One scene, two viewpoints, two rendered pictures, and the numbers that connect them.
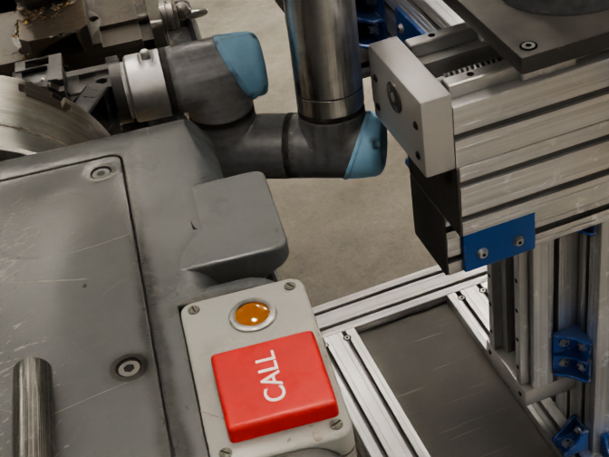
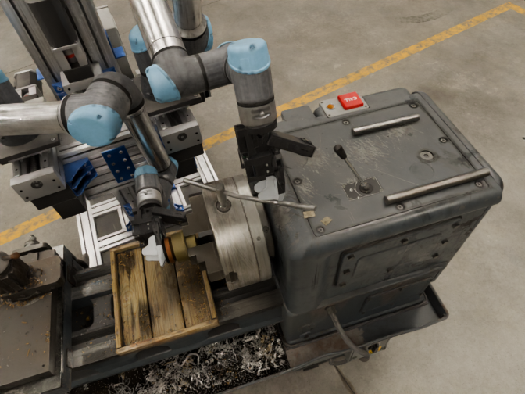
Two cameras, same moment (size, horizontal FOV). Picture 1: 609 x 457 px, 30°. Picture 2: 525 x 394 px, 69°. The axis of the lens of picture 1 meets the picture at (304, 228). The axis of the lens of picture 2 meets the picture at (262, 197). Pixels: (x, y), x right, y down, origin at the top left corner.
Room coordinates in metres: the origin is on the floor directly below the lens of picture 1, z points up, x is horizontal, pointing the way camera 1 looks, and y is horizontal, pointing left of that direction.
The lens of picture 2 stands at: (0.83, 0.90, 2.03)
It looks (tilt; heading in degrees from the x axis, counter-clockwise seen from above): 53 degrees down; 264
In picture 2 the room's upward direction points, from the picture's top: 5 degrees counter-clockwise
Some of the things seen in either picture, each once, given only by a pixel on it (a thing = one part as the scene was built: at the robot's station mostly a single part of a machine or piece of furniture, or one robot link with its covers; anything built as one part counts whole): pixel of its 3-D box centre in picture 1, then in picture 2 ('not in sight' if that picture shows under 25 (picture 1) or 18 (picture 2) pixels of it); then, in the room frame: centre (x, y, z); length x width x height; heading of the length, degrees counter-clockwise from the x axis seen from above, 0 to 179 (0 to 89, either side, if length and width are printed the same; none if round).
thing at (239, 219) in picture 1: (221, 235); (298, 119); (0.61, 0.06, 1.24); 0.09 x 0.08 x 0.03; 7
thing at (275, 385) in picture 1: (274, 388); (350, 102); (0.44, 0.03, 1.26); 0.06 x 0.06 x 0.02; 7
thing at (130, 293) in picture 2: not in sight; (161, 284); (1.11, 0.34, 0.89); 0.36 x 0.30 x 0.04; 97
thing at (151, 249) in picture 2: not in sight; (152, 250); (1.08, 0.33, 1.10); 0.09 x 0.06 x 0.03; 96
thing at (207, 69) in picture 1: (215, 73); (147, 184); (1.10, 0.07, 1.08); 0.11 x 0.08 x 0.09; 96
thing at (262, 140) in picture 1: (242, 146); (157, 197); (1.10, 0.05, 0.98); 0.11 x 0.08 x 0.11; 74
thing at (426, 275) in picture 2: not in sight; (333, 280); (0.46, 0.24, 0.43); 0.60 x 0.48 x 0.86; 7
